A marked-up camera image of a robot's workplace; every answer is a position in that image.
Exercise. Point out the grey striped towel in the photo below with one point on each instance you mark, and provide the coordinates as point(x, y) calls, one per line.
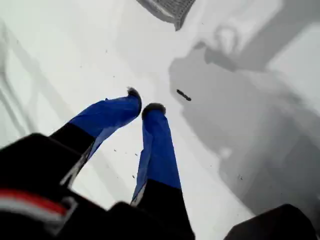
point(170, 11)

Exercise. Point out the small black scrap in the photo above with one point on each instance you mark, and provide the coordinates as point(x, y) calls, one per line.
point(183, 95)

